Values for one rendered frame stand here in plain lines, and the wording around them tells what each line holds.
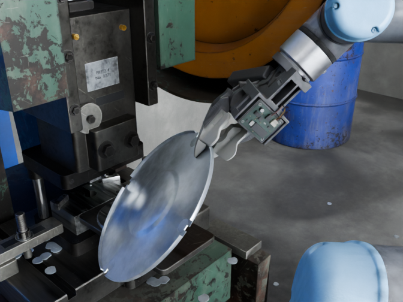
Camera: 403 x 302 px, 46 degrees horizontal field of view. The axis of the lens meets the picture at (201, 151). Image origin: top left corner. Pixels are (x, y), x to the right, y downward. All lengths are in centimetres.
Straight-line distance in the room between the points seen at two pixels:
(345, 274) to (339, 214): 209
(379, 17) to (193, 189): 36
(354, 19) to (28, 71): 45
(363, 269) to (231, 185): 225
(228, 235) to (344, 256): 77
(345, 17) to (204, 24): 61
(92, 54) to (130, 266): 37
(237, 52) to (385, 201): 173
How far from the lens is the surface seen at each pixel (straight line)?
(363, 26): 61
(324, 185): 269
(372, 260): 39
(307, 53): 72
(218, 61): 111
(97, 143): 87
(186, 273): 103
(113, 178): 109
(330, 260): 38
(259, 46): 103
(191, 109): 298
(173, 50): 92
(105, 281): 97
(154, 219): 78
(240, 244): 111
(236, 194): 253
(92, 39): 85
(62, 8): 77
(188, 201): 73
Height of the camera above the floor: 131
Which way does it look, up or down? 26 degrees down
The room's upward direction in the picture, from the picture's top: straight up
